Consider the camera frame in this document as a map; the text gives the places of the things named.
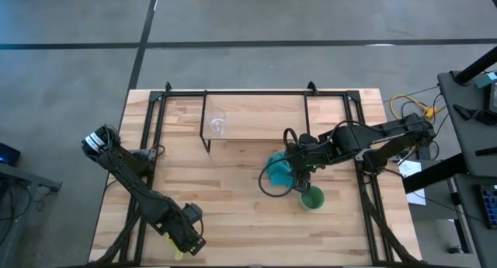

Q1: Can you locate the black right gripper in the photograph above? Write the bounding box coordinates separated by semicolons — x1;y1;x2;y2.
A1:
287;133;328;194

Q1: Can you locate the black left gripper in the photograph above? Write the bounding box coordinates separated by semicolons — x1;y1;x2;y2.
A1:
156;207;207;258

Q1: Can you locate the green plastic cup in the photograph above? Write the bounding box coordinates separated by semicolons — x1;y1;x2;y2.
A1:
299;185;325;211

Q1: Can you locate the wooden shelf with black legs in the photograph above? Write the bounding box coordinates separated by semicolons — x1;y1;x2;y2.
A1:
199;89;312;155

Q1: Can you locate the yellow-green cup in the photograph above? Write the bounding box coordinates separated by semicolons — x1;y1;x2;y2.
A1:
168;238;184;262

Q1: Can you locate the teal cloth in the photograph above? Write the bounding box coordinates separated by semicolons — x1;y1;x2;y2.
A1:
267;151;298;188

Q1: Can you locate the grey control box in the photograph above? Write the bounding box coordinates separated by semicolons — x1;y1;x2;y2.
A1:
127;147;158;162

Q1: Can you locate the clear glass cup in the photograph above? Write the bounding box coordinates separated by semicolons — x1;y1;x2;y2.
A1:
205;106;228;137

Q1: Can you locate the white paper sheet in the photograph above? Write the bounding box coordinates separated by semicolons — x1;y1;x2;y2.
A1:
398;159;422;179
405;190;427;207

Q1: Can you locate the grey side table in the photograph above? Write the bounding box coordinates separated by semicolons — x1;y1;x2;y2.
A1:
437;69;497;179

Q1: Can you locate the black keyboard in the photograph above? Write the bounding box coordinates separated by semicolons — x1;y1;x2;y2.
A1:
479;183;497;231

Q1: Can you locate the dark device with blue light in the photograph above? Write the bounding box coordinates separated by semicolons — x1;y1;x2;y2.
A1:
0;142;22;168

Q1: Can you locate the teal small box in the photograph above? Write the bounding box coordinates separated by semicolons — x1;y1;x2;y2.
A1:
474;71;497;89

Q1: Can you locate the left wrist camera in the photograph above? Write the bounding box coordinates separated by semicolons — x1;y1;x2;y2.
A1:
182;202;204;224

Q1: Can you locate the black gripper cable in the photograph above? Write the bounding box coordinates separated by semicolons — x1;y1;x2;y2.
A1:
257;127;302;199

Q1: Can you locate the black aluminium table frame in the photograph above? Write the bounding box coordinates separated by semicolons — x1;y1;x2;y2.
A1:
99;80;415;267

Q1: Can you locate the yellow cable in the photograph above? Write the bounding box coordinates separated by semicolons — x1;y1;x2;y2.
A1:
389;93;446;122

